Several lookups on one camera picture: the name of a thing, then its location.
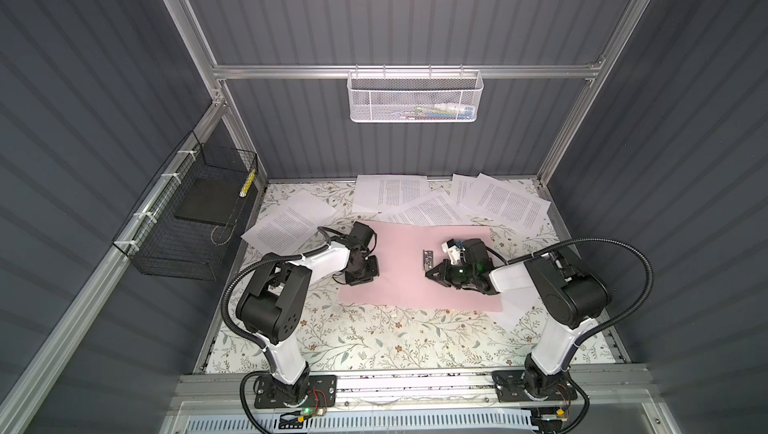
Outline markers in white basket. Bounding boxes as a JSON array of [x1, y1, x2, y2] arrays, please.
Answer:
[[392, 102, 476, 122]]

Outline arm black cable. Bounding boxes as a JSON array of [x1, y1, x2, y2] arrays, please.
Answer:
[[219, 225, 355, 434], [485, 237, 655, 434]]

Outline pink paper folder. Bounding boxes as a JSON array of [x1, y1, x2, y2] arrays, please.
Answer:
[[339, 220, 502, 312]]

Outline yellow marker pen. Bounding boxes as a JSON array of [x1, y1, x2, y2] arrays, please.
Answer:
[[239, 169, 257, 198]]

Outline white sheet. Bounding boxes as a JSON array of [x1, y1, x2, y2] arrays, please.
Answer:
[[488, 287, 540, 332]]

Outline black flat pad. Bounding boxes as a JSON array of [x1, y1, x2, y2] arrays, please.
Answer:
[[174, 178, 242, 226]]

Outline aluminium front rail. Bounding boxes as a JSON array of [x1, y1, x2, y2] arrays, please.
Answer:
[[168, 364, 659, 415]]

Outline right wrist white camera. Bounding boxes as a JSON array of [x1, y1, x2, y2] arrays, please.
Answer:
[[441, 239, 462, 263]]

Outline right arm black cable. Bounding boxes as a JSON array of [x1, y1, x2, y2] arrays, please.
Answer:
[[485, 237, 655, 434]]

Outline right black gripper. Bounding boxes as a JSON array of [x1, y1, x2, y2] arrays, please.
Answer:
[[428, 260, 478, 289]]

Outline metal folder clip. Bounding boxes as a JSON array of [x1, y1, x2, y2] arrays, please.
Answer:
[[422, 250, 434, 272]]

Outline white wire mesh basket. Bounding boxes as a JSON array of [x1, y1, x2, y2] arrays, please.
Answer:
[[346, 70, 484, 123]]

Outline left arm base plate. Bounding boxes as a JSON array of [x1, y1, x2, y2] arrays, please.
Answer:
[[253, 374, 338, 409]]

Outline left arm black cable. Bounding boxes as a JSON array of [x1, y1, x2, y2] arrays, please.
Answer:
[[219, 225, 355, 434]]

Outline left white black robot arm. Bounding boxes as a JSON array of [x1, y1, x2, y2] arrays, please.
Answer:
[[221, 221, 379, 392]]

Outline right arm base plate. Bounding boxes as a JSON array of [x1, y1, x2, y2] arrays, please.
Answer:
[[491, 369, 578, 403]]

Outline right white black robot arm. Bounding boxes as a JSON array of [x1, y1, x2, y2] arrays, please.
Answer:
[[425, 238, 611, 400]]

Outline black wire basket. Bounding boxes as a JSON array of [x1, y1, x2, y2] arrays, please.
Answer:
[[113, 133, 259, 281]]

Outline printed sheet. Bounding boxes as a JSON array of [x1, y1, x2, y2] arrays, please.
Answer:
[[241, 190, 337, 255], [460, 174, 550, 237], [376, 190, 472, 227], [352, 174, 429, 213], [449, 173, 476, 213]]

